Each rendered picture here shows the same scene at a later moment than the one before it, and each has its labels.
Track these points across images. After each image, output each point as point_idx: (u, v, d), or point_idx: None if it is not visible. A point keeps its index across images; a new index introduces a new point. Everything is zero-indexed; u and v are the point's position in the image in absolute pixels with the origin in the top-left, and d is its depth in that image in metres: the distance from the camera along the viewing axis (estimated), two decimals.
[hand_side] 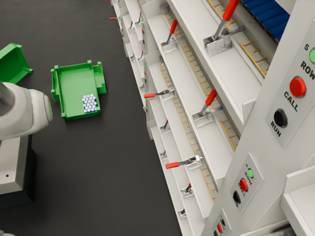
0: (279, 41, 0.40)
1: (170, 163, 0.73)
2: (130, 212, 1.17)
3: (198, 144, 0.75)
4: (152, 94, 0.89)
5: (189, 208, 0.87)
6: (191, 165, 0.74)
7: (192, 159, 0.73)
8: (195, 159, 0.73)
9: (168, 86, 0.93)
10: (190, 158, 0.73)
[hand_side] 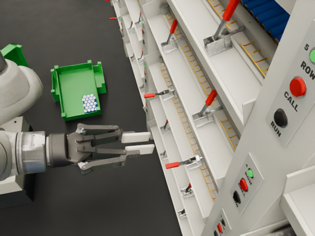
0: (279, 41, 0.40)
1: (170, 163, 0.73)
2: (130, 212, 1.17)
3: (198, 144, 0.75)
4: (152, 94, 0.89)
5: (189, 208, 0.87)
6: (191, 165, 0.74)
7: (192, 159, 0.73)
8: (195, 159, 0.73)
9: (168, 86, 0.93)
10: (190, 158, 0.73)
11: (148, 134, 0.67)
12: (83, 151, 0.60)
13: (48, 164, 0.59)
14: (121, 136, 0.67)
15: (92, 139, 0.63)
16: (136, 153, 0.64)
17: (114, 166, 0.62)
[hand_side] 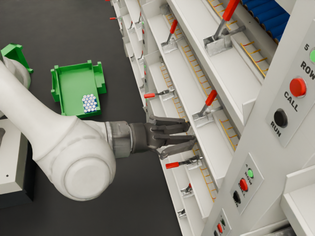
0: (279, 41, 0.40)
1: (170, 163, 0.73)
2: (130, 212, 1.17)
3: (198, 144, 0.75)
4: (152, 94, 0.89)
5: (189, 208, 0.87)
6: (191, 165, 0.74)
7: (192, 159, 0.73)
8: (195, 159, 0.73)
9: (168, 86, 0.93)
10: (190, 158, 0.73)
11: None
12: (160, 138, 0.67)
13: (130, 150, 0.66)
14: (188, 128, 0.74)
15: (165, 129, 0.70)
16: None
17: (185, 150, 0.69)
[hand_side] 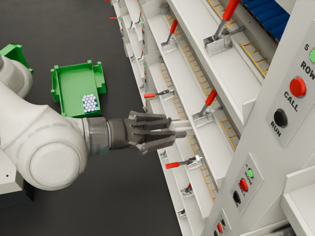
0: (279, 41, 0.40)
1: (170, 163, 0.73)
2: (130, 212, 1.17)
3: (198, 144, 0.75)
4: (152, 94, 0.89)
5: (189, 208, 0.87)
6: (191, 165, 0.74)
7: (192, 159, 0.73)
8: (195, 159, 0.73)
9: (168, 86, 0.93)
10: (190, 158, 0.73)
11: (192, 132, 0.74)
12: None
13: None
14: (172, 134, 0.71)
15: (145, 138, 0.70)
16: None
17: (156, 114, 0.73)
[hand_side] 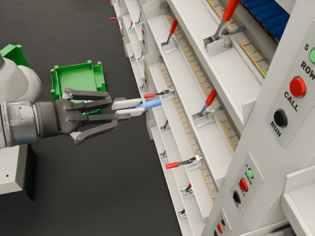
0: (279, 41, 0.40)
1: (170, 163, 0.73)
2: (130, 212, 1.17)
3: (198, 144, 0.75)
4: (152, 94, 0.89)
5: (189, 208, 0.87)
6: (191, 165, 0.74)
7: (192, 159, 0.73)
8: (195, 159, 0.73)
9: (168, 86, 0.93)
10: (190, 158, 0.73)
11: (139, 101, 0.66)
12: (75, 121, 0.57)
13: (37, 135, 0.55)
14: (112, 104, 0.64)
15: (82, 107, 0.59)
16: (127, 117, 0.63)
17: (106, 131, 0.61)
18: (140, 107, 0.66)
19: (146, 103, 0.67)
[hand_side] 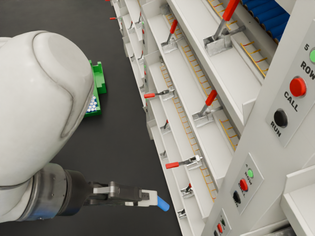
0: (279, 41, 0.40)
1: (170, 163, 0.73)
2: (130, 212, 1.17)
3: (198, 144, 0.75)
4: (152, 94, 0.89)
5: (189, 208, 0.87)
6: (191, 165, 0.74)
7: (192, 159, 0.73)
8: (195, 159, 0.73)
9: (168, 86, 0.93)
10: (190, 158, 0.73)
11: (153, 204, 0.60)
12: (85, 204, 0.51)
13: None
14: None
15: (104, 202, 0.50)
16: None
17: None
18: None
19: None
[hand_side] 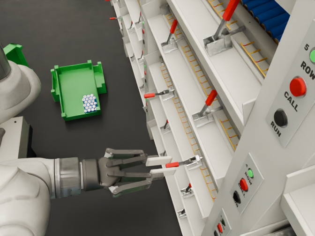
0: (279, 41, 0.40)
1: (170, 163, 0.73)
2: (130, 212, 1.17)
3: (198, 144, 0.75)
4: (152, 94, 0.89)
5: (189, 208, 0.87)
6: (191, 165, 0.74)
7: (192, 159, 0.73)
8: (195, 159, 0.73)
9: (168, 86, 0.93)
10: (190, 158, 0.73)
11: (171, 172, 0.73)
12: None
13: (79, 163, 0.66)
14: (149, 175, 0.69)
15: (120, 178, 0.69)
16: None
17: (133, 150, 0.72)
18: None
19: None
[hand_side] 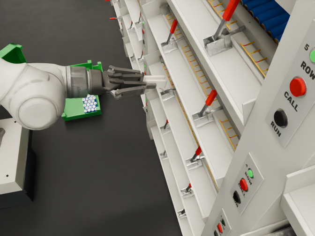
0: (279, 41, 0.40)
1: (200, 147, 0.70)
2: (130, 212, 1.17)
3: None
4: None
5: (189, 208, 0.87)
6: (191, 165, 0.74)
7: None
8: (201, 158, 0.73)
9: (172, 84, 0.92)
10: None
11: (162, 86, 0.87)
12: None
13: None
14: (144, 85, 0.83)
15: (120, 87, 0.82)
16: None
17: (132, 70, 0.85)
18: None
19: None
